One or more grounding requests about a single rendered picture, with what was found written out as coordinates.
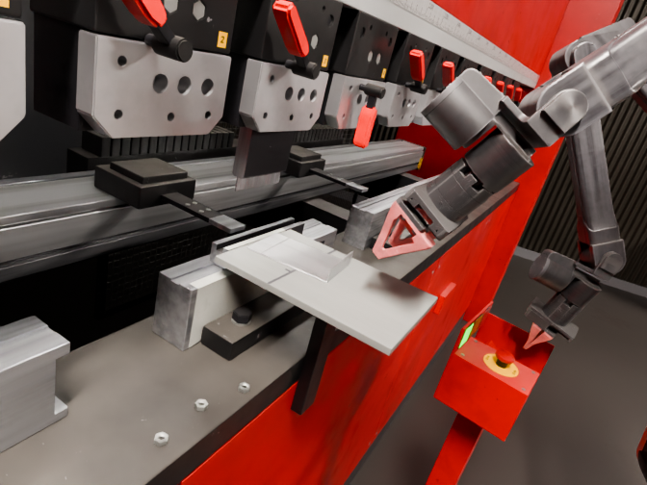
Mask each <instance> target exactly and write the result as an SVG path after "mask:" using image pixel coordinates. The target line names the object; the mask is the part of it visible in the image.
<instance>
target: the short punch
mask: <svg viewBox="0 0 647 485"><path fill-rule="evenodd" d="M294 133H295V131H280V132H257V131H254V130H252V129H249V128H246V127H240V132H239V137H238V143H237V148H236V154H235V160H234V165H233V171H232V173H233V175H234V176H236V177H237V181H236V186H235V191H241V190H246V189H251V188H256V187H261V186H266V185H270V184H275V183H278V181H279V176H280V172H284V171H286V169H287V164H288V161H289V156H290V151H291V147H292V142H293V137H294Z"/></svg>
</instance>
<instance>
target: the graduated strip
mask: <svg viewBox="0 0 647 485"><path fill-rule="evenodd" d="M391 1H392V2H394V3H396V4H398V5H399V6H401V7H403V8H405V9H407V10H408V11H410V12H412V13H414V14H416V15H418V16H419V17H421V18H422V19H424V20H426V21H428V22H430V23H431V24H433V25H435V26H437V27H438V28H440V29H442V30H444V31H446V32H447V33H449V34H451V35H453V36H455V37H456V38H459V39H461V40H462V41H464V42H466V43H468V44H470V45H471V46H473V47H475V48H477V49H478V50H479V51H481V52H483V53H485V54H486V55H488V56H490V57H492V58H494V59H495V60H497V61H499V62H501V63H502V64H505V65H507V66H509V67H510V68H512V69H514V70H516V71H517V72H519V73H521V74H523V75H525V76H526V77H528V78H530V79H532V80H533V81H534V82H536V83H537V82H538V79H539V77H540V76H539V75H537V74H536V73H534V72H533V71H531V70H530V69H529V68H527V67H526V66H524V65H523V64H521V63H520V62H518V61H517V60H515V59H514V58H512V57H511V56H509V55H508V54H507V53H506V52H505V51H503V50H502V49H500V48H499V47H497V46H496V45H495V44H493V43H492V42H490V41H489V40H487V39H486V38H484V37H483V36H481V35H480V34H478V33H477V32H475V31H474V30H472V29H471V28H470V27H468V26H467V25H465V24H464V23H462V22H461V21H459V20H458V19H457V18H455V17H454V16H452V15H451V14H449V13H447V12H446V11H445V10H443V9H442V8H440V7H439V6H437V5H436V4H434V3H433V2H432V1H430V0H391Z"/></svg>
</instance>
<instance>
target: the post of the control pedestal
mask: <svg viewBox="0 0 647 485"><path fill-rule="evenodd" d="M483 430H484V429H483V428H482V427H480V426H479V425H477V424H475V423H474V422H472V421H470V420H469V419H467V418H465V417H464V416H462V415H461V414H459V413H457V415H456V418H455V420H454V422H453V425H452V428H451V430H450V432H449V434H448V436H447V439H446V441H445V443H444V444H443V446H442V449H441V451H440V453H439V455H438V457H437V460H436V462H435V464H434V466H433V469H432V471H431V473H430V475H429V477H428V480H427V483H426V485H457V483H458V481H459V479H460V477H461V475H462V474H463V472H464V469H465V467H466V465H467V463H468V461H469V459H470V457H471V455H472V453H473V451H474V449H475V447H476V445H477V443H478V441H479V438H480V436H481V434H482V432H483Z"/></svg>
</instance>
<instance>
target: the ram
mask: <svg viewBox="0 0 647 485"><path fill-rule="evenodd" d="M337 1H339V2H341V3H343V7H344V8H349V9H353V10H358V11H361V12H363V13H366V14H369V15H371V16H373V17H375V18H377V19H380V20H382V21H384V22H386V23H389V24H391V25H393V26H395V27H398V28H399V31H403V32H407V33H410V34H412V35H415V36H417V37H419V38H422V39H425V40H427V41H429V42H431V43H434V44H435V46H439V47H443V48H445V49H447V50H449V51H452V52H454V53H455V54H457V55H459V56H460V57H463V58H466V59H468V60H471V61H473V62H475V63H477V64H480V65H483V66H485V67H488V68H490V69H492V70H493V71H497V72H499V73H501V74H503V75H504V76H507V77H509V78H511V79H513V80H516V81H518V82H520V83H521V84H520V86H524V87H528V88H532V89H535V86H536V84H537V83H536V82H534V81H533V80H532V79H530V78H528V77H526V76H525V75H523V74H521V73H519V72H517V71H516V70H514V69H512V68H510V67H509V66H507V65H505V64H502V63H501V62H499V61H497V60H495V59H494V58H492V57H490V56H488V55H486V54H485V53H483V52H481V51H479V50H478V49H477V48H475V47H473V46H471V45H470V44H468V43H466V42H464V41H462V40H461V39H459V38H456V37H455V36H453V35H451V34H449V33H447V32H446V31H444V30H442V29H440V28H438V27H437V26H435V25H433V24H431V23H430V22H428V21H426V20H424V19H422V18H421V17H419V16H418V15H416V14H414V13H412V12H410V11H408V10H407V9H405V8H403V7H401V6H399V5H398V4H396V3H394V2H392V1H391V0H337ZM430 1H432V2H433V3H434V4H436V5H437V6H439V7H440V8H442V9H443V10H445V11H446V12H447V13H449V14H451V15H452V16H454V17H455V18H457V19H458V20H459V21H461V22H462V23H464V24H465V25H467V26H468V27H470V28H471V29H472V30H474V31H475V32H477V33H478V34H480V35H481V36H483V37H484V38H486V39H487V40H489V41H490V42H492V43H493V44H495V45H496V46H497V47H499V48H500V49H502V50H503V51H505V52H506V53H507V54H508V55H509V56H511V57H512V58H514V59H515V60H517V61H518V62H520V63H521V64H523V65H524V66H526V67H527V68H529V69H530V70H531V71H533V72H534V73H536V74H537V75H539V76H540V74H541V71H542V69H543V66H544V64H545V62H546V60H547V57H548V55H549V52H550V50H551V47H552V45H553V42H554V40H555V37H556V33H557V30H558V28H559V25H560V23H561V20H562V18H563V16H564V14H565V11H566V9H567V6H568V4H569V1H570V0H430Z"/></svg>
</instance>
